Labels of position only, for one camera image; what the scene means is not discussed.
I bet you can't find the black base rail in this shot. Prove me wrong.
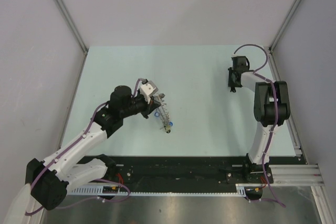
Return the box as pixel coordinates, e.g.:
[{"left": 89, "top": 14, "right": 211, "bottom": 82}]
[{"left": 78, "top": 154, "right": 308, "bottom": 192}]

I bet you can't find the metal disc keyring organizer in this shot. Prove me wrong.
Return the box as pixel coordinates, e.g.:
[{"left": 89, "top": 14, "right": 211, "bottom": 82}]
[{"left": 154, "top": 93, "right": 173, "bottom": 134}]

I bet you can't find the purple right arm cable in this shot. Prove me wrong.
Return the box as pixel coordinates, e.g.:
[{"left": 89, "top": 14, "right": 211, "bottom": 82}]
[{"left": 233, "top": 43, "right": 287, "bottom": 208}]

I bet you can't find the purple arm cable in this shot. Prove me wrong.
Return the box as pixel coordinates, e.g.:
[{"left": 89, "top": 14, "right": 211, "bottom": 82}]
[
  {"left": 25, "top": 77, "right": 148, "bottom": 217},
  {"left": 233, "top": 43, "right": 287, "bottom": 208}
]

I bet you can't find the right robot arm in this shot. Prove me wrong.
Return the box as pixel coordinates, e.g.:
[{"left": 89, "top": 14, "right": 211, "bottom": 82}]
[{"left": 226, "top": 56, "right": 291, "bottom": 184}]

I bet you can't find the white slotted cable duct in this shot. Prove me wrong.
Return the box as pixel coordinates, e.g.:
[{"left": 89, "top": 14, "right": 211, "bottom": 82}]
[{"left": 68, "top": 184, "right": 261, "bottom": 198}]

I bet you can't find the aluminium frame post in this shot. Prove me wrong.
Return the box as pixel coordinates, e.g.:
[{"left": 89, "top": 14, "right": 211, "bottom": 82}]
[
  {"left": 53, "top": 0, "right": 88, "bottom": 55},
  {"left": 268, "top": 0, "right": 303, "bottom": 53}
]

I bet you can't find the aluminium frame post right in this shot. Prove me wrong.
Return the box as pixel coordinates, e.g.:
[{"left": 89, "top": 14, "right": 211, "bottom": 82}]
[{"left": 268, "top": 0, "right": 303, "bottom": 53}]

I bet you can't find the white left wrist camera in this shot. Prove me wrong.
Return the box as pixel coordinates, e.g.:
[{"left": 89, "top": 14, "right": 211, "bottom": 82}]
[{"left": 139, "top": 78, "right": 159, "bottom": 104}]

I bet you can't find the aluminium frame post left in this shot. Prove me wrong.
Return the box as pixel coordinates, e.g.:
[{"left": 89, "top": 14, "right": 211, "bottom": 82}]
[{"left": 53, "top": 0, "right": 88, "bottom": 55}]

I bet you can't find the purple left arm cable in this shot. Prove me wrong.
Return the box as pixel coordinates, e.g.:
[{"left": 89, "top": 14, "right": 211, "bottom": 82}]
[{"left": 25, "top": 77, "right": 148, "bottom": 217}]

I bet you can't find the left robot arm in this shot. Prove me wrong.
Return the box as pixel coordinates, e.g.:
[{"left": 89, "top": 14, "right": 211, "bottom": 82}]
[{"left": 25, "top": 81, "right": 160, "bottom": 210}]

